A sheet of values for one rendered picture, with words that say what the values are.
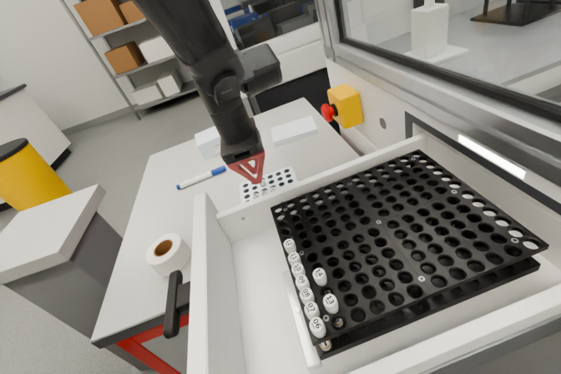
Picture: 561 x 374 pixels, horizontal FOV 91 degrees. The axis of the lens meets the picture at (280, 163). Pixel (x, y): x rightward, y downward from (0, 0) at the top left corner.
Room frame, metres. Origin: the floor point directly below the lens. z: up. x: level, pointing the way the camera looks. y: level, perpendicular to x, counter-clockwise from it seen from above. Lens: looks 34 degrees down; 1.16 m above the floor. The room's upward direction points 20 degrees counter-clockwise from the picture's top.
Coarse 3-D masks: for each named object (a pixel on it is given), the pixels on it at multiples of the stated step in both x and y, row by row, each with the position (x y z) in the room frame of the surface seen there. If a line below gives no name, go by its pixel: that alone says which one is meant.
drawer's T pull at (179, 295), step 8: (176, 272) 0.22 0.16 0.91; (176, 280) 0.21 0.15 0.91; (168, 288) 0.20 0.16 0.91; (176, 288) 0.20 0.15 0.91; (184, 288) 0.19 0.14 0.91; (168, 296) 0.19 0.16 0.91; (176, 296) 0.19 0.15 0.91; (184, 296) 0.18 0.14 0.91; (168, 304) 0.18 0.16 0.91; (176, 304) 0.18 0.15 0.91; (184, 304) 0.18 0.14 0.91; (168, 312) 0.17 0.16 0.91; (176, 312) 0.17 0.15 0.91; (168, 320) 0.16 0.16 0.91; (176, 320) 0.16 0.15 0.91; (168, 328) 0.16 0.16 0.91; (176, 328) 0.16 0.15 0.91; (168, 336) 0.15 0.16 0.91
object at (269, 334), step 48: (432, 144) 0.31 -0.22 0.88; (288, 192) 0.31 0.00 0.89; (480, 192) 0.22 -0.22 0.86; (240, 240) 0.30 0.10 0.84; (240, 288) 0.22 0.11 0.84; (528, 288) 0.11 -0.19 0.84; (288, 336) 0.15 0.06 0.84; (384, 336) 0.12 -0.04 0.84; (432, 336) 0.10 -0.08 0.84; (480, 336) 0.07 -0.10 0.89; (528, 336) 0.07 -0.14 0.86
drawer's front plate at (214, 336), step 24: (192, 240) 0.24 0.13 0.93; (216, 240) 0.26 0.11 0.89; (192, 264) 0.21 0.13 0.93; (216, 264) 0.22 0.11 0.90; (192, 288) 0.18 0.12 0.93; (216, 288) 0.19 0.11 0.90; (192, 312) 0.15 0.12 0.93; (216, 312) 0.16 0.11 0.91; (192, 336) 0.13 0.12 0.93; (216, 336) 0.13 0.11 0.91; (240, 336) 0.16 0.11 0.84; (192, 360) 0.11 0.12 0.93; (216, 360) 0.11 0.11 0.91; (240, 360) 0.14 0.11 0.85
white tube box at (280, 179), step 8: (288, 168) 0.49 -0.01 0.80; (264, 176) 0.50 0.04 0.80; (272, 176) 0.49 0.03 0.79; (280, 176) 0.48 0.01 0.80; (288, 176) 0.48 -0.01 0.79; (240, 184) 0.50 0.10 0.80; (248, 184) 0.49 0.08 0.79; (256, 184) 0.48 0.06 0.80; (272, 184) 0.46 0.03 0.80; (280, 184) 0.46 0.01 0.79; (288, 184) 0.44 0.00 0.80; (240, 192) 0.47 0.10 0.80; (248, 192) 0.46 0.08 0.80; (256, 192) 0.46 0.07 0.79; (240, 200) 0.44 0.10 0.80; (248, 200) 0.44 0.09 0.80
